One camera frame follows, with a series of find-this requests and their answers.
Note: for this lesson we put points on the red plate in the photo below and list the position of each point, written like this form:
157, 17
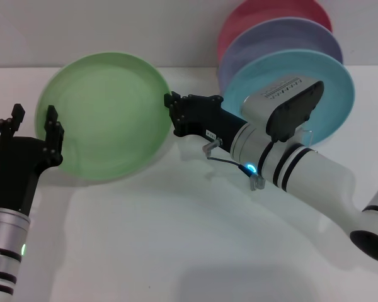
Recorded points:
271, 12

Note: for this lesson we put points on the light blue plate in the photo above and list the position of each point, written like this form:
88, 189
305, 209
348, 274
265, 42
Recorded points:
337, 104

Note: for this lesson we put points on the green plate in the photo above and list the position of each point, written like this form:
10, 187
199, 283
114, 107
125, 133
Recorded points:
107, 119

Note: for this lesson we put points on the purple plate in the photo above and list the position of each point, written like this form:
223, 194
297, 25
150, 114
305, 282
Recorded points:
271, 41

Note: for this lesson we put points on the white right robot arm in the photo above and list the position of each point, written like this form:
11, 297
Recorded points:
318, 176

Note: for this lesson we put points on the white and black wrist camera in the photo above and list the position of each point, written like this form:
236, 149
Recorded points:
286, 97

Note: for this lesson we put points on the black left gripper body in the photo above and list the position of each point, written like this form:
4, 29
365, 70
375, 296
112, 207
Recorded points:
15, 176

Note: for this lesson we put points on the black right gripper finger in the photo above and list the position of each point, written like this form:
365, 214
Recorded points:
176, 101
181, 122

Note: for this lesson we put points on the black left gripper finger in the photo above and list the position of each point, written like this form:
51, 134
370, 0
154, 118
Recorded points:
53, 135
18, 113

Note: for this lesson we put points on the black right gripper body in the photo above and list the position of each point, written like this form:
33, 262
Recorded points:
214, 122

